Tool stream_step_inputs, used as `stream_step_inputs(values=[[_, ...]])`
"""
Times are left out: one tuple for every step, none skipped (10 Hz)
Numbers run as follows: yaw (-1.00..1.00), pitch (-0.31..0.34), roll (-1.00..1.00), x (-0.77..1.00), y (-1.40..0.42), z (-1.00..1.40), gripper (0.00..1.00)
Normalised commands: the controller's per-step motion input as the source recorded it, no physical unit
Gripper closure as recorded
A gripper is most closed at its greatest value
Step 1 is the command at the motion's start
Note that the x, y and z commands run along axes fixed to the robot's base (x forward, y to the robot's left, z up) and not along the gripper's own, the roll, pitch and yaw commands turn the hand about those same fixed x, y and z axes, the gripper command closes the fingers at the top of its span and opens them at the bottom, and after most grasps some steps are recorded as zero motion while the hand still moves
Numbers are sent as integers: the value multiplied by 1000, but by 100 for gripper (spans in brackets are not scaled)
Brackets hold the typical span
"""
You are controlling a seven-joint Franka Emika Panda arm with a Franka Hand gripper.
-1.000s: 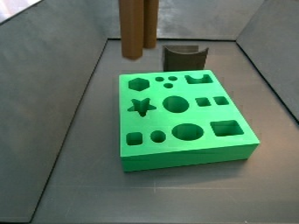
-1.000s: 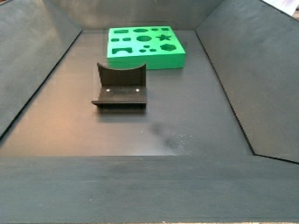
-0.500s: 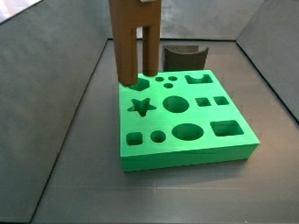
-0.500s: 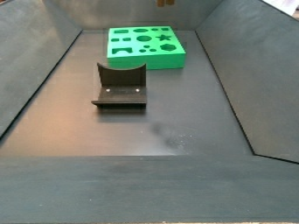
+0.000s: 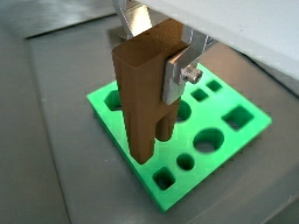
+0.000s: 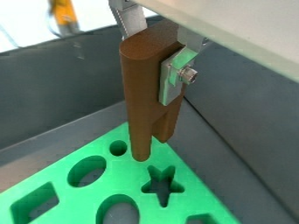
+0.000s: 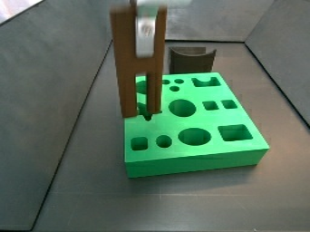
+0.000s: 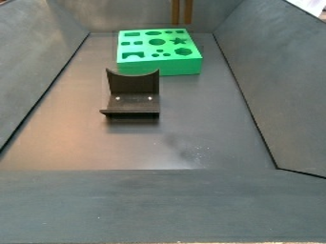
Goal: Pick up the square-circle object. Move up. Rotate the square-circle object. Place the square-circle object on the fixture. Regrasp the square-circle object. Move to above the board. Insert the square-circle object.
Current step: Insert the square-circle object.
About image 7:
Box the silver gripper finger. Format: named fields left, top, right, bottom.
left=130, top=0, right=168, bottom=58

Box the brown square-circle object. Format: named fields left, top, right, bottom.
left=110, top=6, right=168, bottom=118

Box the green foam shape fixture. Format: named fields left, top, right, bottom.
left=125, top=72, right=269, bottom=178

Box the dark grey curved stand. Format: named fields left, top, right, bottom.
left=170, top=46, right=217, bottom=74

